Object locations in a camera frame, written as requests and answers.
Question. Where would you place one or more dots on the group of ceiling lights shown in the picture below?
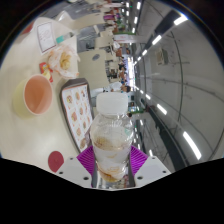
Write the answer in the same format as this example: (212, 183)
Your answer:
(191, 145)

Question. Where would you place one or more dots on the small red sauce packet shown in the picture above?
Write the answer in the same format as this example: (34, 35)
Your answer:
(46, 70)

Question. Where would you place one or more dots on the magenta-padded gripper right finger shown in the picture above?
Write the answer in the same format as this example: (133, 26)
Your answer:
(151, 170)

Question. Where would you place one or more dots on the white printed card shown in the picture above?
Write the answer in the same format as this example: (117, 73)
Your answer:
(46, 37)

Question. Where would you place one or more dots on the clear white-capped drink bottle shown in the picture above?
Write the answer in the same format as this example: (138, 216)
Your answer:
(111, 133)

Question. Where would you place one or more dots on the flat round red coaster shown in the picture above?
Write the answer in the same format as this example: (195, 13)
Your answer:
(55, 161)

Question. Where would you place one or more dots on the yellow cup with pink inside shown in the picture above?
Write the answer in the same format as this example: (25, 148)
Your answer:
(36, 95)

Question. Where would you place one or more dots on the person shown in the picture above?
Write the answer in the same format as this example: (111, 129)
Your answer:
(116, 86)

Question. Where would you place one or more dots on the clear bag of fried snack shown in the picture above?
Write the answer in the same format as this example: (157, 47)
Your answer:
(65, 61)

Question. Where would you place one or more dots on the group of beige chairs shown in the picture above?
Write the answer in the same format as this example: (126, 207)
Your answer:
(93, 66)

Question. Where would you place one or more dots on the dark food tray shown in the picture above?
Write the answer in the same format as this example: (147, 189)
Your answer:
(62, 100)

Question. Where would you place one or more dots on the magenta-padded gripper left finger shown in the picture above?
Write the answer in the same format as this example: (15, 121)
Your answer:
(71, 170)

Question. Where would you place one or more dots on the ceiling air conditioner unit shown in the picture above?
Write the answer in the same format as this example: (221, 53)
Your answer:
(162, 56)

